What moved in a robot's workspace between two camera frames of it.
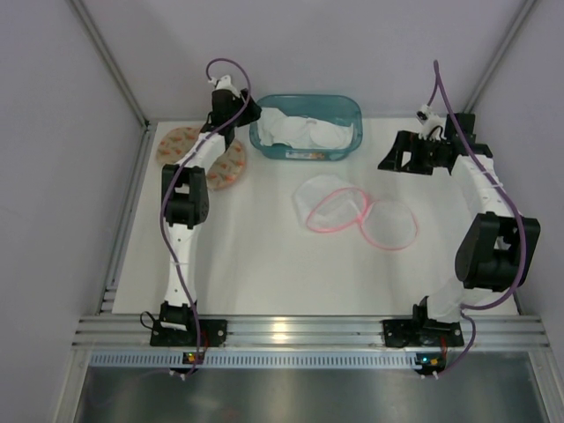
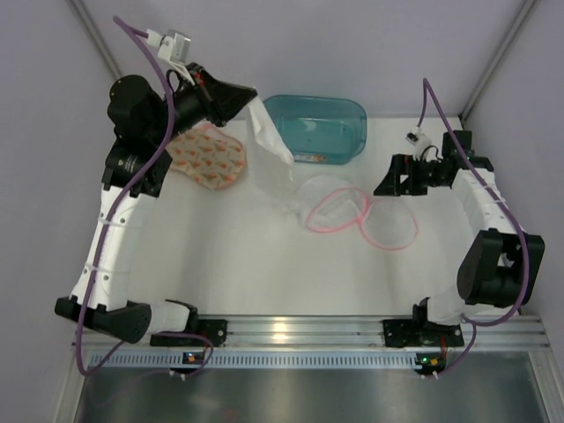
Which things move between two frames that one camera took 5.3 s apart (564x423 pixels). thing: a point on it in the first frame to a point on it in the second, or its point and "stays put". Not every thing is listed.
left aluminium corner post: [108, 57] stays put
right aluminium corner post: [523, 15] stays put
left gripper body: [250, 111] to [211, 101]
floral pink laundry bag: [226, 169] stays put
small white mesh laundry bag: [328, 203] stays put
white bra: [276, 128] to [270, 165]
